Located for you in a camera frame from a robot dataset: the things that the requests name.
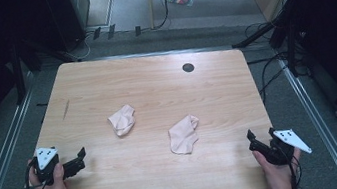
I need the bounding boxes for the black plug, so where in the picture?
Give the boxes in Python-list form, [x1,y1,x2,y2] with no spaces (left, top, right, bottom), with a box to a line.
[105,23,119,41]
[91,26,104,41]
[133,25,143,38]

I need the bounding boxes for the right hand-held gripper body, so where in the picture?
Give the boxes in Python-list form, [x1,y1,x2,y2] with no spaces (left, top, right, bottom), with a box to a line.
[264,121,315,168]

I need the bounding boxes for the black hanging cable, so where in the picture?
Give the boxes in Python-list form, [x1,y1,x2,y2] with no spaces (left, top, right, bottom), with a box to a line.
[135,0,177,33]

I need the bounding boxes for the pale pink sock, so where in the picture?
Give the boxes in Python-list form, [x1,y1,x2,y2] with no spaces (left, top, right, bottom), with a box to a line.
[165,112,205,158]
[105,103,139,140]

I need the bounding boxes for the black round table grommet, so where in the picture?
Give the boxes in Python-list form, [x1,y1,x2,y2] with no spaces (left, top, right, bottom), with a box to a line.
[181,61,196,74]

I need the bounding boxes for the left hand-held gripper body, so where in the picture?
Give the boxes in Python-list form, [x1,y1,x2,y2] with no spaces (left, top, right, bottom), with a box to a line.
[30,144,66,188]

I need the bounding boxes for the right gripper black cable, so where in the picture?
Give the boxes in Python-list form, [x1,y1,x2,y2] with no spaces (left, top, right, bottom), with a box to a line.
[284,146,306,189]

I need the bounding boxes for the black floor cables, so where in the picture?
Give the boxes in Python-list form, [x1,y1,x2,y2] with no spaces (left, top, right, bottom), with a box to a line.
[240,15,312,106]

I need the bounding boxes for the white cable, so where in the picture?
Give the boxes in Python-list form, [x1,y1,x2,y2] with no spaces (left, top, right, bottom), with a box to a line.
[63,31,98,64]

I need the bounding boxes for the black tripod stand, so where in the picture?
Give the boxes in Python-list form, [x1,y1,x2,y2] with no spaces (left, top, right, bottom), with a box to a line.
[224,0,326,87]

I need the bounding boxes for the person's right hand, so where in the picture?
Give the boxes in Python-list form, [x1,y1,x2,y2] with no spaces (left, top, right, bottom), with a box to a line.
[252,144,307,189]

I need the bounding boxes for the dark cabinet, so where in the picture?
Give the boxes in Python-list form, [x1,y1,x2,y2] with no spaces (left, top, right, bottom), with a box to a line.
[42,0,98,55]

